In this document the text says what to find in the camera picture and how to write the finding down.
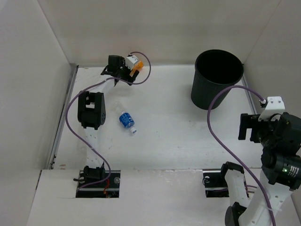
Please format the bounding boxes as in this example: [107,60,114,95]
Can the orange plastic bottle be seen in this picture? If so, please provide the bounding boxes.
[130,60,144,77]

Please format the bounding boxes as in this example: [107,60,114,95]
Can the black plastic bin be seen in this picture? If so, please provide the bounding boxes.
[191,49,244,110]

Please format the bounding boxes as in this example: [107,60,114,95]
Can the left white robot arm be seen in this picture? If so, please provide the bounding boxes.
[75,53,144,188]

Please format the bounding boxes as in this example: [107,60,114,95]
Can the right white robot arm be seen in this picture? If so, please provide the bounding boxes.
[218,112,301,226]

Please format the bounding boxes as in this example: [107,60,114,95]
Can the blue label plastic bottle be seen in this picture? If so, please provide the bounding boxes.
[115,102,137,134]

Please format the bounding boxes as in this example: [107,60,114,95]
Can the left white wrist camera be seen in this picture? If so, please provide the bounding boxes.
[125,55,139,70]

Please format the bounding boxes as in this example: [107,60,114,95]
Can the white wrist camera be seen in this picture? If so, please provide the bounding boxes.
[125,55,139,70]
[258,96,285,122]

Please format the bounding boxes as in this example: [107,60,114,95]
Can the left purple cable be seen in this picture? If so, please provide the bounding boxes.
[65,51,151,191]

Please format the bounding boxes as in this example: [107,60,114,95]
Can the purple cable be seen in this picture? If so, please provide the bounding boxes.
[206,85,277,226]
[65,51,151,191]

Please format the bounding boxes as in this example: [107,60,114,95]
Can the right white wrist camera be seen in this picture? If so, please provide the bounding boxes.
[258,96,285,122]

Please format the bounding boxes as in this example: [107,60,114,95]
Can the right metal rail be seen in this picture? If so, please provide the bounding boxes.
[241,75,257,114]

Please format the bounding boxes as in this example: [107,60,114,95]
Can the metal rail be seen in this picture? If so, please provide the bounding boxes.
[241,75,257,114]
[45,64,79,170]

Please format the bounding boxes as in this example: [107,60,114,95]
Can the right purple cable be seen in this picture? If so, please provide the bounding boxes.
[206,85,277,226]

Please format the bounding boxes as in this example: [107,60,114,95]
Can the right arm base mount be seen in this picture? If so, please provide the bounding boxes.
[202,170,229,198]

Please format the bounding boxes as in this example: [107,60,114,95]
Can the left metal rail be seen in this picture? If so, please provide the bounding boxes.
[45,64,79,170]

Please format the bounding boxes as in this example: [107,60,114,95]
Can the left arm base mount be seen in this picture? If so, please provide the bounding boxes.
[75,170,121,198]

